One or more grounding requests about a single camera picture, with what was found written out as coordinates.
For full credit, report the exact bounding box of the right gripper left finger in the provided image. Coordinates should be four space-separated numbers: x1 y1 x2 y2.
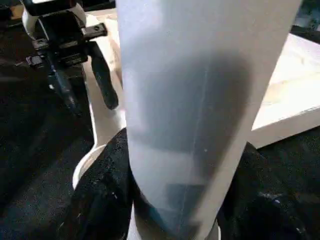
61 128 136 240

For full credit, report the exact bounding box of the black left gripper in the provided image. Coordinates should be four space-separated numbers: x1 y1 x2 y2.
31 9 120 119

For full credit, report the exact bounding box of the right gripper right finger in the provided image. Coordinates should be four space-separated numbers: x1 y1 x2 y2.
216 141 315 240

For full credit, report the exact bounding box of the white plastic table leg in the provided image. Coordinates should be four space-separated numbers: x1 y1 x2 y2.
115 0 301 240

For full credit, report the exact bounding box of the white plastic table top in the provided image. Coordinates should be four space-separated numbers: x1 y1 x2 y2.
71 12 320 192

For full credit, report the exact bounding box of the black shiny mat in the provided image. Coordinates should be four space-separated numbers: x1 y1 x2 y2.
0 0 320 240

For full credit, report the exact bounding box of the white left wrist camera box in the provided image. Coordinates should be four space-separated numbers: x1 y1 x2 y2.
21 0 88 42

